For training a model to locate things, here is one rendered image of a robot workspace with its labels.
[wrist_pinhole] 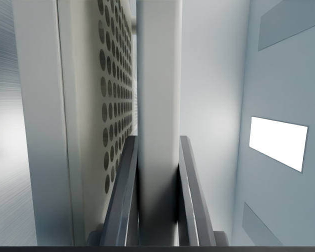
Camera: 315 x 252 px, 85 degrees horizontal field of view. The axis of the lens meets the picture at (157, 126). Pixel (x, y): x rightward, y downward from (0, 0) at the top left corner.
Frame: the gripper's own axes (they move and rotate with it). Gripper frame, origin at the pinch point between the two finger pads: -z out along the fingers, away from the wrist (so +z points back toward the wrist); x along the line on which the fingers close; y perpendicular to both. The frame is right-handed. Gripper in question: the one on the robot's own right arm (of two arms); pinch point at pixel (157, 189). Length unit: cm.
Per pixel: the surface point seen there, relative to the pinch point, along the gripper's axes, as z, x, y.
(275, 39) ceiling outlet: -281, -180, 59
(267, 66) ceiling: -274, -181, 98
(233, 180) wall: -214, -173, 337
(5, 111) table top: -11.9, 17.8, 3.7
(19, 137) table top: -11.5, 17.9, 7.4
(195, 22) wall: -382, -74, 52
